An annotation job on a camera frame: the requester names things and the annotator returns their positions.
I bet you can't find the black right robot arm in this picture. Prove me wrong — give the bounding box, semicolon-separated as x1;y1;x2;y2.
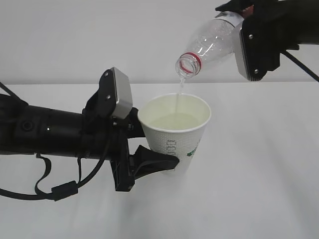
215;0;319;82

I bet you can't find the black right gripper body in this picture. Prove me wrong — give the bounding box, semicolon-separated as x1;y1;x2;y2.
242;0;299;75

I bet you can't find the black camera cable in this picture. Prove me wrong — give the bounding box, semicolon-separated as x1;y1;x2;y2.
284;49;319;83
0;81;112;202

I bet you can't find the clear plastic water bottle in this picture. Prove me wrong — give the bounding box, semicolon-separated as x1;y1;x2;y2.
175;11;244;79

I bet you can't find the black right camera cable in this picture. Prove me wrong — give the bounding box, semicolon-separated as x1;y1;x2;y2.
284;49;319;83

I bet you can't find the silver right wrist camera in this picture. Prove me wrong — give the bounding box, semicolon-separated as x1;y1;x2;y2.
232;23;262;82

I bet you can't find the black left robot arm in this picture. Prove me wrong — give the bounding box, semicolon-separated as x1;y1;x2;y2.
0;67;179;201

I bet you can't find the black left camera cable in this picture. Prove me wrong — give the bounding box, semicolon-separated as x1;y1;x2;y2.
0;81;112;202

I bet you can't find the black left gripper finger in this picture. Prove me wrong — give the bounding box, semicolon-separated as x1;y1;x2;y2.
129;145;179;180
126;107;145;139

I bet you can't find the white paper cup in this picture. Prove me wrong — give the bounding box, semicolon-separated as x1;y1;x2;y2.
138;93;211;176

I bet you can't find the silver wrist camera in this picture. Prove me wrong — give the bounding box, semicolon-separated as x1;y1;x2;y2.
232;23;262;82
111;67;133;119

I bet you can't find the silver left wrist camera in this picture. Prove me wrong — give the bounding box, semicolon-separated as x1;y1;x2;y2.
111;67;133;119

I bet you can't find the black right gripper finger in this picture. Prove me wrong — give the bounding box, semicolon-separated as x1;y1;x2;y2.
215;0;254;12

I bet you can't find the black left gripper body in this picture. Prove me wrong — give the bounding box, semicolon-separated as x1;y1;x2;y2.
82;69;135;192

